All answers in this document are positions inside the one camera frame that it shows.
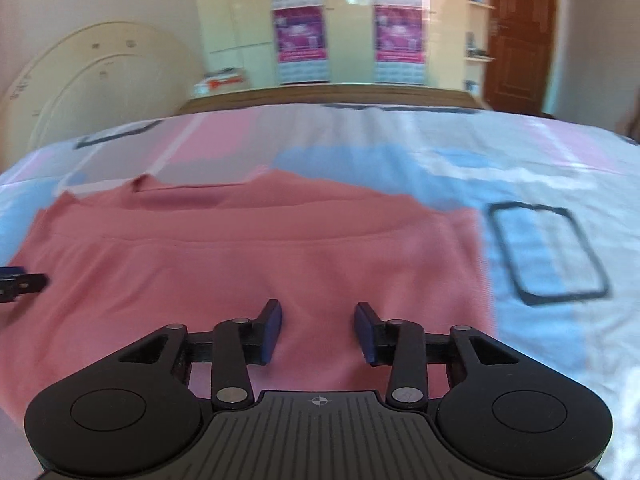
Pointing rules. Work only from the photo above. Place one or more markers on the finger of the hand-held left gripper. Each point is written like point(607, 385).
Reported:
point(25, 284)

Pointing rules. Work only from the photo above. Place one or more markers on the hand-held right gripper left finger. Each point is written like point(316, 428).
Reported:
point(271, 331)

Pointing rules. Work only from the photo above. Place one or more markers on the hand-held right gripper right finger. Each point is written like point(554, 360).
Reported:
point(365, 334)

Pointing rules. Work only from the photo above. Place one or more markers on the pink sweatshirt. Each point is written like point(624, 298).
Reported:
point(225, 270)

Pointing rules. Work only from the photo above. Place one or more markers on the cream round headboard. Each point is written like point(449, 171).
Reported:
point(75, 95)

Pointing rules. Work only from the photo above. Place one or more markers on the wooden headboard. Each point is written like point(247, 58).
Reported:
point(325, 94)

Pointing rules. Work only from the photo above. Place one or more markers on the bed with patterned sheet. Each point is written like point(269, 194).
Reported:
point(540, 160)

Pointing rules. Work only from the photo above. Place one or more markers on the white and orange box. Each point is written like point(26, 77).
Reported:
point(222, 81)

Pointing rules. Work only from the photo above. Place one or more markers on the cream corner shelf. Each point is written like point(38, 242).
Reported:
point(477, 57)

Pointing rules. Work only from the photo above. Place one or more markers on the cream wardrobe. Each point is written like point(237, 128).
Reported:
point(350, 35)

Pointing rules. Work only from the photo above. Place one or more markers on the brown wooden door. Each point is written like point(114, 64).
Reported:
point(520, 35)

